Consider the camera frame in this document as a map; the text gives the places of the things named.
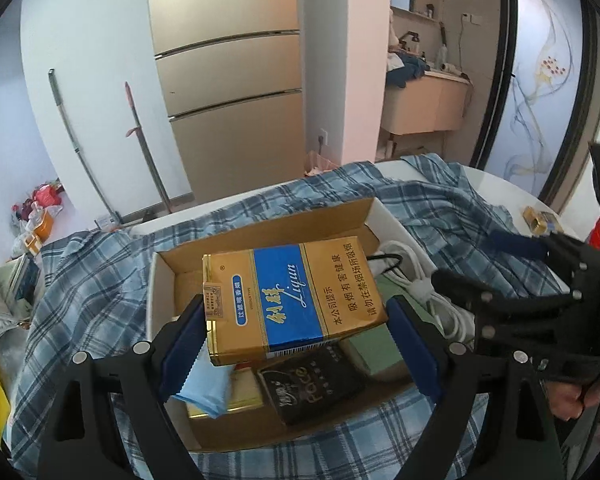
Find light blue tissue pack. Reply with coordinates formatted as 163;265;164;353
174;344;235;418

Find yellow blue cigarette carton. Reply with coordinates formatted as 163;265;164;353
202;236;388;365

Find person's right hand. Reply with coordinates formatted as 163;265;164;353
544;382;600;422

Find small yellow box on table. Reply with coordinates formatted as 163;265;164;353
522;206;564;236

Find red snack bag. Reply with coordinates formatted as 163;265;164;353
588;218;600;250

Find green paper envelope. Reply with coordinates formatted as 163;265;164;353
339;271;410;382

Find frosted glass floral door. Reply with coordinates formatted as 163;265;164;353
470;0;600;209

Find blue plaid cloth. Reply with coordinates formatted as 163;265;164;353
12;155;559;479

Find yellow box in carton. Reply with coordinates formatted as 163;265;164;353
185;364;264;418

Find beige bathroom vanity cabinet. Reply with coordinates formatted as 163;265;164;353
380;72;472;136

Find black tissue pack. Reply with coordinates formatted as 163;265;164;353
257;346;365;426

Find open cardboard box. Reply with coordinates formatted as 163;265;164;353
145;196;447;453

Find blue clothes on vanity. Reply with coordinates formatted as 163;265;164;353
386;51;430;89

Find red items on floor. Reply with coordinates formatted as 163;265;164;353
12;180;64;220

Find gold three-door refrigerator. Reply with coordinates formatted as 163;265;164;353
148;0;304;203

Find white charging cable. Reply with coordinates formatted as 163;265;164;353
374;239;477;344

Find red-handled broom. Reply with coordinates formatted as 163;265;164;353
124;81;173;214

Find grey mop handle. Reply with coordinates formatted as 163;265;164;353
47;67;124;226

